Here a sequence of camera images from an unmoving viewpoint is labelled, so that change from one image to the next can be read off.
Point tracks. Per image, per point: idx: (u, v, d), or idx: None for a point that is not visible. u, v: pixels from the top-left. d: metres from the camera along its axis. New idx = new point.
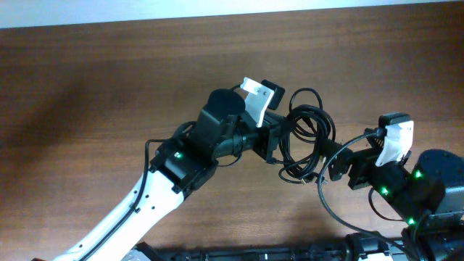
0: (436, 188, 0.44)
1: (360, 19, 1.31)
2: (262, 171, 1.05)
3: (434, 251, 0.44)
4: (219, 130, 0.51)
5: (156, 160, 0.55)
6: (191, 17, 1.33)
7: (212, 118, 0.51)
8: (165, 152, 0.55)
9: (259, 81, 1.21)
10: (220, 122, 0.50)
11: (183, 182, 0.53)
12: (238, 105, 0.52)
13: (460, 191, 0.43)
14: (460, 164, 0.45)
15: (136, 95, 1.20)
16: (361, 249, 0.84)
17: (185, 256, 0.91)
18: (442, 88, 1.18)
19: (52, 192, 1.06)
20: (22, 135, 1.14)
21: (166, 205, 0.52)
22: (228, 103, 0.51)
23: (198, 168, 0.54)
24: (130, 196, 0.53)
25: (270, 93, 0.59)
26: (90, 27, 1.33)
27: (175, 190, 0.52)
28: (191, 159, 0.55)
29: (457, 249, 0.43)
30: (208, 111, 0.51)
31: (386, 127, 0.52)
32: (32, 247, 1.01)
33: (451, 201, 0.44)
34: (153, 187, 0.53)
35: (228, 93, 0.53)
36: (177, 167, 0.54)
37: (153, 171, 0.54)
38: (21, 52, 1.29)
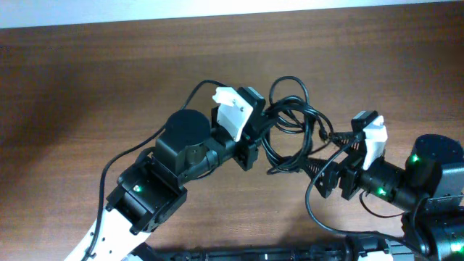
0: (436, 171, 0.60)
1: (359, 19, 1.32)
2: (262, 172, 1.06)
3: (437, 235, 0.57)
4: (180, 159, 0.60)
5: (114, 197, 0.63)
6: (191, 17, 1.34)
7: (170, 150, 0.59)
8: (125, 188, 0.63)
9: (259, 80, 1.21)
10: (177, 153, 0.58)
11: (143, 220, 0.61)
12: (193, 134, 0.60)
13: (455, 170, 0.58)
14: (454, 149, 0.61)
15: (136, 95, 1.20)
16: (360, 247, 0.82)
17: (185, 256, 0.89)
18: (443, 88, 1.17)
19: (51, 192, 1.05)
20: (23, 135, 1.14)
21: (124, 245, 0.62)
22: (188, 135, 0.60)
23: (156, 204, 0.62)
24: (88, 238, 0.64)
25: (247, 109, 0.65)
26: (91, 27, 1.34)
27: (133, 232, 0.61)
28: (151, 194, 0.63)
29: (455, 233, 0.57)
30: (165, 143, 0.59)
31: (365, 130, 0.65)
32: (29, 248, 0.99)
33: (448, 181, 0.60)
34: (108, 228, 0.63)
35: (185, 120, 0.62)
36: (137, 202, 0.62)
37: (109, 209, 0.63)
38: (25, 52, 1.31)
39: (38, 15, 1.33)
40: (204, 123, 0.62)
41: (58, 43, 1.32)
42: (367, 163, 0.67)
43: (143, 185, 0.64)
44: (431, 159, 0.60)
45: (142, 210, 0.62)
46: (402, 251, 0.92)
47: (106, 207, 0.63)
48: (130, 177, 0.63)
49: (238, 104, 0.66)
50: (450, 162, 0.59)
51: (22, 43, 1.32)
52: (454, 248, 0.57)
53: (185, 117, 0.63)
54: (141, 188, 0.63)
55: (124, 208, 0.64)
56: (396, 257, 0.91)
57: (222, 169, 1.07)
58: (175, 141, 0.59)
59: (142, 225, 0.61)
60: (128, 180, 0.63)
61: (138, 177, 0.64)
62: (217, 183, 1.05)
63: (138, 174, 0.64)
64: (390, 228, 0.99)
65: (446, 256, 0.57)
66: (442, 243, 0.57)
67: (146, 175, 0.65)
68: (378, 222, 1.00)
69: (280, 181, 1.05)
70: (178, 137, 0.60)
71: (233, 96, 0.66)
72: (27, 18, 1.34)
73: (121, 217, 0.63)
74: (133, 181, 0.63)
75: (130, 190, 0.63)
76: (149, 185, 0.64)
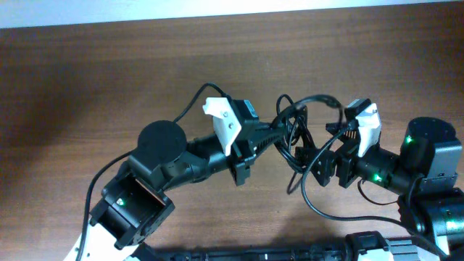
0: (428, 151, 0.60)
1: (359, 19, 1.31)
2: (262, 171, 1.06)
3: (433, 215, 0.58)
4: (155, 175, 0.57)
5: (97, 211, 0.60)
6: (191, 18, 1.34)
7: (141, 166, 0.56)
8: (109, 201, 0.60)
9: (259, 80, 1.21)
10: (151, 172, 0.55)
11: (128, 235, 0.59)
12: (168, 149, 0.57)
13: (446, 150, 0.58)
14: (444, 129, 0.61)
15: (136, 95, 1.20)
16: (359, 246, 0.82)
17: (185, 256, 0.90)
18: (443, 88, 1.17)
19: (51, 191, 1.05)
20: (24, 135, 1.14)
21: None
22: (162, 150, 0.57)
23: (141, 217, 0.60)
24: (72, 254, 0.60)
25: (236, 128, 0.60)
26: (91, 27, 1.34)
27: (119, 246, 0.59)
28: (135, 206, 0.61)
29: (449, 212, 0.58)
30: (137, 159, 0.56)
31: (357, 118, 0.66)
32: (30, 248, 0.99)
33: (440, 161, 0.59)
34: (93, 243, 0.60)
35: (160, 134, 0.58)
36: (121, 217, 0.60)
37: (93, 224, 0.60)
38: (25, 51, 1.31)
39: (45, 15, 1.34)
40: (179, 136, 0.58)
41: (58, 43, 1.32)
42: (362, 151, 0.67)
43: (127, 199, 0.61)
44: (423, 138, 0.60)
45: (127, 225, 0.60)
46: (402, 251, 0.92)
47: (90, 222, 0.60)
48: (114, 190, 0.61)
49: (229, 119, 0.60)
50: (443, 142, 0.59)
51: (24, 43, 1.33)
52: (449, 225, 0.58)
53: (162, 128, 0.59)
54: (125, 201, 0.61)
55: (107, 222, 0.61)
56: (396, 257, 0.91)
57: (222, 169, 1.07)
58: (147, 159, 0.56)
59: (127, 241, 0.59)
60: (112, 192, 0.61)
61: (121, 190, 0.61)
62: (218, 183, 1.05)
63: (119, 186, 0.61)
64: (391, 229, 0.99)
65: (441, 233, 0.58)
66: (437, 220, 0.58)
67: (129, 188, 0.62)
68: (378, 222, 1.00)
69: (280, 181, 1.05)
70: (151, 154, 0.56)
71: (223, 109, 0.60)
72: (33, 18, 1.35)
73: (106, 231, 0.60)
74: (117, 194, 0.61)
75: (114, 203, 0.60)
76: (133, 197, 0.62)
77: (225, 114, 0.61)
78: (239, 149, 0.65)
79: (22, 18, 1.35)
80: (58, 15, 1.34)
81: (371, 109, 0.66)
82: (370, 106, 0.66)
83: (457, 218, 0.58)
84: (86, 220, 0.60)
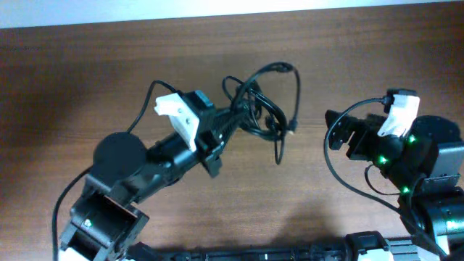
0: (432, 152, 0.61)
1: (360, 19, 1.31)
2: (262, 172, 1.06)
3: (433, 215, 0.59)
4: (118, 191, 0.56)
5: (67, 235, 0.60)
6: (191, 18, 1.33)
7: (101, 183, 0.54)
8: (77, 223, 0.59)
9: (259, 80, 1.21)
10: (112, 189, 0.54)
11: (102, 254, 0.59)
12: (129, 162, 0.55)
13: (450, 151, 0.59)
14: (449, 129, 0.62)
15: (136, 95, 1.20)
16: (360, 245, 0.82)
17: (185, 256, 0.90)
18: (443, 88, 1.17)
19: (51, 192, 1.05)
20: (23, 136, 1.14)
21: None
22: (120, 164, 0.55)
23: (112, 235, 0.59)
24: None
25: (195, 122, 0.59)
26: (90, 27, 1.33)
27: None
28: (104, 225, 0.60)
29: (450, 212, 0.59)
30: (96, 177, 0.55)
31: (394, 96, 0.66)
32: (32, 248, 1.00)
33: (444, 162, 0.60)
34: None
35: (119, 147, 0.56)
36: (91, 237, 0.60)
37: (64, 249, 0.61)
38: (22, 51, 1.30)
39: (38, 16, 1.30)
40: (140, 146, 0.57)
41: (56, 42, 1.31)
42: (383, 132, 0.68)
43: (95, 219, 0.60)
44: (428, 140, 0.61)
45: (98, 243, 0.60)
46: (402, 250, 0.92)
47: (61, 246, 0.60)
48: (80, 210, 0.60)
49: (185, 114, 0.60)
50: (446, 143, 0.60)
51: (21, 43, 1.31)
52: (449, 225, 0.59)
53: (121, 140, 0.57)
54: (93, 221, 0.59)
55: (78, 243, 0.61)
56: (396, 257, 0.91)
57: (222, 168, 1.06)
58: (106, 175, 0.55)
59: (101, 259, 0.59)
60: (79, 212, 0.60)
61: (87, 211, 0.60)
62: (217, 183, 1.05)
63: (85, 207, 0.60)
64: (390, 229, 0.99)
65: (441, 233, 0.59)
66: (438, 220, 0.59)
67: (96, 205, 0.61)
68: (378, 222, 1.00)
69: (280, 181, 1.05)
70: (108, 170, 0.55)
71: (178, 106, 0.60)
72: (22, 19, 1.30)
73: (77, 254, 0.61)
74: (85, 214, 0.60)
75: (83, 223, 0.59)
76: (101, 215, 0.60)
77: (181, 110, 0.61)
78: (204, 141, 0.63)
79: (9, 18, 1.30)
80: (48, 17, 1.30)
81: (407, 97, 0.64)
82: (407, 95, 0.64)
83: (458, 218, 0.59)
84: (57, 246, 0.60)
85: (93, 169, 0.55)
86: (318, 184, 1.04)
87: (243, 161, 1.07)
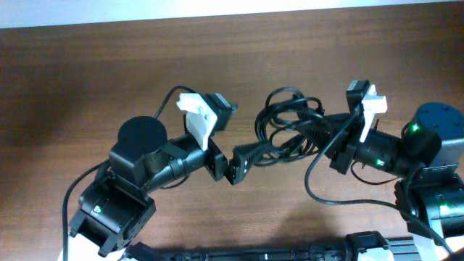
0: (434, 143, 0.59)
1: (359, 19, 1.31)
2: (262, 172, 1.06)
3: (428, 202, 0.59)
4: (140, 168, 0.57)
5: (76, 222, 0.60)
6: (191, 18, 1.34)
7: (123, 159, 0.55)
8: (86, 209, 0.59)
9: (259, 80, 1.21)
10: (135, 164, 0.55)
11: (110, 241, 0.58)
12: (152, 141, 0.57)
13: (452, 143, 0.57)
14: (455, 119, 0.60)
15: (136, 95, 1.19)
16: (359, 243, 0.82)
17: (185, 256, 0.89)
18: (443, 87, 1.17)
19: (51, 192, 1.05)
20: (23, 135, 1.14)
21: None
22: (143, 143, 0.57)
23: (121, 220, 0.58)
24: None
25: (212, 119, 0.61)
26: (90, 27, 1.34)
27: (101, 252, 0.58)
28: (113, 211, 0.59)
29: (444, 197, 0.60)
30: (118, 153, 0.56)
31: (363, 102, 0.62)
32: (31, 248, 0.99)
33: (444, 154, 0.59)
34: (75, 254, 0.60)
35: (142, 128, 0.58)
36: (100, 223, 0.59)
37: (74, 235, 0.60)
38: (23, 51, 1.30)
39: (39, 16, 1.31)
40: (162, 128, 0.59)
41: (57, 43, 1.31)
42: (363, 137, 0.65)
43: (104, 205, 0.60)
44: (431, 130, 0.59)
45: (107, 231, 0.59)
46: (402, 251, 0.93)
47: (71, 233, 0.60)
48: (89, 198, 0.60)
49: (203, 112, 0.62)
50: (450, 135, 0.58)
51: (21, 43, 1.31)
52: (443, 211, 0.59)
53: (143, 124, 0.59)
54: (102, 208, 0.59)
55: (89, 230, 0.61)
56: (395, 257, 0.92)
57: None
58: (130, 151, 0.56)
59: (110, 246, 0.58)
60: (88, 200, 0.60)
61: (98, 196, 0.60)
62: (217, 183, 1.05)
63: (97, 193, 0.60)
64: (390, 229, 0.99)
65: (436, 218, 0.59)
66: (431, 206, 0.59)
67: (107, 193, 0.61)
68: (378, 222, 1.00)
69: (280, 181, 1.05)
70: (130, 147, 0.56)
71: (197, 103, 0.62)
72: (19, 19, 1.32)
73: (87, 241, 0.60)
74: (93, 201, 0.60)
75: (92, 210, 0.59)
76: (111, 201, 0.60)
77: (199, 108, 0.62)
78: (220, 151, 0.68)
79: (8, 19, 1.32)
80: (43, 17, 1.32)
81: (368, 104, 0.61)
82: (366, 102, 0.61)
83: (452, 204, 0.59)
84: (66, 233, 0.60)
85: (119, 146, 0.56)
86: (318, 183, 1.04)
87: None
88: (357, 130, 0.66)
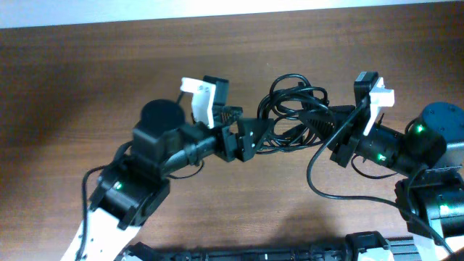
0: (438, 143, 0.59)
1: (359, 19, 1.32)
2: (262, 172, 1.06)
3: (428, 201, 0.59)
4: (160, 148, 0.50)
5: (95, 196, 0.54)
6: (191, 18, 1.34)
7: (145, 137, 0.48)
8: (105, 185, 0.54)
9: (259, 80, 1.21)
10: (156, 141, 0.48)
11: (128, 217, 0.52)
12: (175, 116, 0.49)
13: (457, 146, 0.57)
14: (460, 122, 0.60)
15: (136, 95, 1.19)
16: (360, 244, 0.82)
17: (185, 256, 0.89)
18: (444, 87, 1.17)
19: (51, 191, 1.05)
20: (22, 135, 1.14)
21: (114, 245, 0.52)
22: (165, 120, 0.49)
23: (143, 196, 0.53)
24: (75, 245, 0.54)
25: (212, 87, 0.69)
26: (90, 27, 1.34)
27: (120, 227, 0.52)
28: (135, 188, 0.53)
29: (444, 197, 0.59)
30: (139, 130, 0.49)
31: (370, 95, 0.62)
32: (31, 248, 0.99)
33: (449, 156, 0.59)
34: (96, 230, 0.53)
35: (162, 103, 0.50)
36: (120, 199, 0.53)
37: (93, 210, 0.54)
38: (23, 51, 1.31)
39: (41, 17, 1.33)
40: (181, 110, 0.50)
41: (57, 43, 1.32)
42: (367, 130, 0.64)
43: (125, 182, 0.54)
44: (436, 131, 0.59)
45: (127, 206, 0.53)
46: (401, 251, 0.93)
47: (90, 207, 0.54)
48: (109, 172, 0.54)
49: (204, 86, 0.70)
50: (454, 137, 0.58)
51: (22, 44, 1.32)
52: (443, 210, 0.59)
53: (162, 101, 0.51)
54: (123, 184, 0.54)
55: (109, 207, 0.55)
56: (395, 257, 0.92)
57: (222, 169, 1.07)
58: (149, 128, 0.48)
59: (129, 221, 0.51)
60: (106, 176, 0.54)
61: (117, 173, 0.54)
62: (217, 184, 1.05)
63: (115, 168, 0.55)
64: (390, 229, 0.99)
65: (435, 218, 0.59)
66: (431, 206, 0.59)
67: (126, 170, 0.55)
68: (378, 222, 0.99)
69: (280, 181, 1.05)
70: (150, 124, 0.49)
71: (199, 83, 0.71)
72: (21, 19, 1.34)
73: (107, 216, 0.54)
74: (114, 177, 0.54)
75: (112, 186, 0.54)
76: (131, 178, 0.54)
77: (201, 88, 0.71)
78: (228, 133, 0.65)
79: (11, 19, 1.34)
80: (44, 17, 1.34)
81: (376, 96, 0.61)
82: (373, 95, 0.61)
83: (452, 204, 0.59)
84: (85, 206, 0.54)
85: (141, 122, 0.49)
86: (318, 183, 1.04)
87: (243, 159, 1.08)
88: (361, 123, 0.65)
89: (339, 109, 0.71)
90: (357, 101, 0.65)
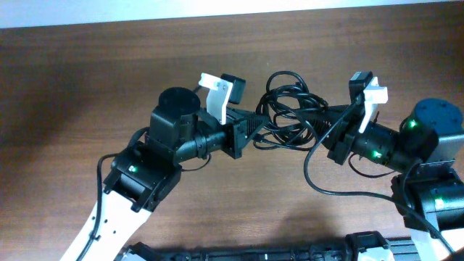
0: (432, 138, 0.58)
1: (359, 19, 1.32)
2: (262, 172, 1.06)
3: (423, 196, 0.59)
4: (177, 131, 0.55)
5: (110, 178, 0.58)
6: (191, 18, 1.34)
7: (164, 120, 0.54)
8: (120, 168, 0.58)
9: (259, 80, 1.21)
10: (174, 124, 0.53)
11: (143, 199, 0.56)
12: (191, 104, 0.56)
13: (449, 140, 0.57)
14: (453, 116, 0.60)
15: (136, 95, 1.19)
16: (359, 243, 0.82)
17: (185, 256, 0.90)
18: (443, 87, 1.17)
19: (51, 191, 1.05)
20: (23, 135, 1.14)
21: (128, 224, 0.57)
22: (181, 105, 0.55)
23: (156, 180, 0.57)
24: (89, 223, 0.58)
25: (228, 86, 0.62)
26: (91, 27, 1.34)
27: (134, 209, 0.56)
28: (148, 172, 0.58)
29: (438, 191, 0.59)
30: (159, 114, 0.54)
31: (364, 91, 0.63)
32: (32, 248, 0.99)
33: (441, 149, 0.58)
34: (110, 209, 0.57)
35: (180, 93, 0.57)
36: (134, 182, 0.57)
37: (108, 192, 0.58)
38: (24, 52, 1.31)
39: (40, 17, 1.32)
40: (196, 98, 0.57)
41: (58, 43, 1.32)
42: (363, 127, 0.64)
43: (140, 165, 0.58)
44: (428, 126, 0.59)
45: (141, 189, 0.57)
46: (402, 251, 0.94)
47: (104, 190, 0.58)
48: (123, 157, 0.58)
49: (221, 83, 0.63)
50: (446, 131, 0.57)
51: (22, 44, 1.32)
52: (438, 204, 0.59)
53: (179, 92, 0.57)
54: (137, 167, 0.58)
55: (122, 190, 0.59)
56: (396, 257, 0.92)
57: (222, 169, 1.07)
58: (167, 112, 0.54)
59: (143, 202, 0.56)
60: (122, 160, 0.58)
61: (131, 158, 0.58)
62: (217, 183, 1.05)
63: (130, 154, 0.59)
64: (390, 229, 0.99)
65: (431, 212, 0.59)
66: (426, 200, 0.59)
67: (139, 156, 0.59)
68: (378, 222, 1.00)
69: (280, 181, 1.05)
70: (167, 108, 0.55)
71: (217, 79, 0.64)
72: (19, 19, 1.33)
73: (121, 198, 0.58)
74: (128, 162, 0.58)
75: (127, 169, 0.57)
76: (145, 163, 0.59)
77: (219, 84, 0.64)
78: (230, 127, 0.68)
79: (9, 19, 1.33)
80: (43, 17, 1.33)
81: (370, 94, 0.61)
82: (367, 91, 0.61)
83: (446, 198, 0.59)
84: (100, 188, 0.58)
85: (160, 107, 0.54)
86: (318, 183, 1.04)
87: (243, 159, 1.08)
88: (356, 122, 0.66)
89: (334, 109, 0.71)
90: (352, 99, 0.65)
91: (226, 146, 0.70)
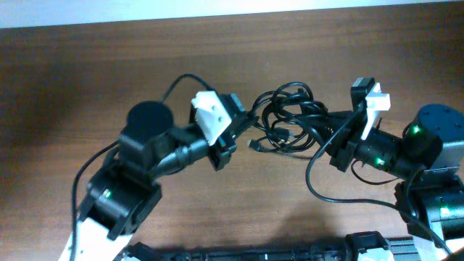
0: (436, 145, 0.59)
1: (359, 19, 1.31)
2: (262, 172, 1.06)
3: (428, 204, 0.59)
4: (148, 151, 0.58)
5: (85, 206, 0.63)
6: (191, 18, 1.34)
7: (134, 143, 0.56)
8: (96, 196, 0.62)
9: (259, 80, 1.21)
10: (144, 146, 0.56)
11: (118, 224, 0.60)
12: (162, 122, 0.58)
13: (453, 146, 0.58)
14: (456, 122, 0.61)
15: (136, 95, 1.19)
16: (359, 244, 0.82)
17: (185, 256, 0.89)
18: (444, 88, 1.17)
19: (51, 191, 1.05)
20: (23, 135, 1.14)
21: (104, 252, 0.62)
22: (154, 126, 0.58)
23: (130, 206, 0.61)
24: (67, 252, 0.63)
25: (224, 122, 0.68)
26: (92, 26, 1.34)
27: (109, 237, 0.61)
28: (122, 196, 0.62)
29: (443, 199, 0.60)
30: (127, 135, 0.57)
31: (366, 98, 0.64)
32: (31, 247, 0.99)
33: (446, 155, 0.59)
34: (85, 239, 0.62)
35: (149, 110, 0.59)
36: (109, 208, 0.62)
37: (83, 220, 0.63)
38: (24, 51, 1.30)
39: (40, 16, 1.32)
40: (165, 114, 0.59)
41: (58, 42, 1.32)
42: (365, 133, 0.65)
43: (114, 191, 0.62)
44: (432, 133, 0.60)
45: (116, 215, 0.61)
46: (402, 251, 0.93)
47: (80, 218, 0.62)
48: (98, 183, 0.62)
49: (217, 113, 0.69)
50: (451, 137, 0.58)
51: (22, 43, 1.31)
52: (444, 212, 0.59)
53: (148, 109, 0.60)
54: (111, 193, 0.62)
55: (97, 216, 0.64)
56: (396, 257, 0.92)
57: (222, 169, 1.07)
58: (138, 133, 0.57)
59: (119, 229, 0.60)
60: (97, 187, 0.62)
61: (106, 183, 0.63)
62: (217, 183, 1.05)
63: (104, 179, 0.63)
64: (390, 229, 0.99)
65: (436, 220, 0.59)
66: (432, 208, 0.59)
67: (113, 180, 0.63)
68: (378, 222, 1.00)
69: (280, 181, 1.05)
70: (138, 129, 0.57)
71: (214, 104, 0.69)
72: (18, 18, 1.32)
73: (96, 225, 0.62)
74: (102, 188, 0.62)
75: (101, 196, 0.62)
76: (119, 188, 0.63)
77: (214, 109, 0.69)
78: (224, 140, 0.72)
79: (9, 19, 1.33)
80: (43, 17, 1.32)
81: (372, 101, 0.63)
82: (369, 98, 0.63)
83: (452, 206, 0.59)
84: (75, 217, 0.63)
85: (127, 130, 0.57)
86: (318, 183, 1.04)
87: (243, 160, 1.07)
88: (359, 128, 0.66)
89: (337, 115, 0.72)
90: (353, 106, 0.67)
91: (211, 152, 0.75)
